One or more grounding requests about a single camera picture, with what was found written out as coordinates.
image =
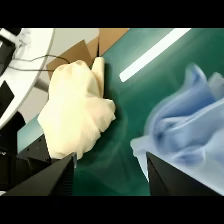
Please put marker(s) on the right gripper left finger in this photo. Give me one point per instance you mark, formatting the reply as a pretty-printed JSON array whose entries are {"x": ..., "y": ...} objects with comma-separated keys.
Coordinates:
[{"x": 53, "y": 180}]

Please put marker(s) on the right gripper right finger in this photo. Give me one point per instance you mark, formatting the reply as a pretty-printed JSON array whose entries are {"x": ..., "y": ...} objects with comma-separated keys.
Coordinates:
[{"x": 173, "y": 181}]

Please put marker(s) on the light blue shirt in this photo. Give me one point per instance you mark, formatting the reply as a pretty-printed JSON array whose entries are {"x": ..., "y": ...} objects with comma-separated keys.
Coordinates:
[{"x": 193, "y": 123}]

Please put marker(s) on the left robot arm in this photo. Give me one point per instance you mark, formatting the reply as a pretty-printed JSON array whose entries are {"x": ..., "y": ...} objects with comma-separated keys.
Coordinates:
[{"x": 31, "y": 150}]

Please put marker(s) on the cream garment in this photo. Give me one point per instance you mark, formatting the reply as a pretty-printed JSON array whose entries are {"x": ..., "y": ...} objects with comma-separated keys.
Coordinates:
[{"x": 75, "y": 110}]

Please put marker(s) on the white round table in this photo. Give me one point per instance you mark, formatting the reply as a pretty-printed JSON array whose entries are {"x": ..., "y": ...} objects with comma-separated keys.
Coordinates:
[{"x": 26, "y": 66}]

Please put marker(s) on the brown cardboard box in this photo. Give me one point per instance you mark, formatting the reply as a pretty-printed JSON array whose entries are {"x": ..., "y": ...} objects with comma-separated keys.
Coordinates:
[{"x": 110, "y": 38}]

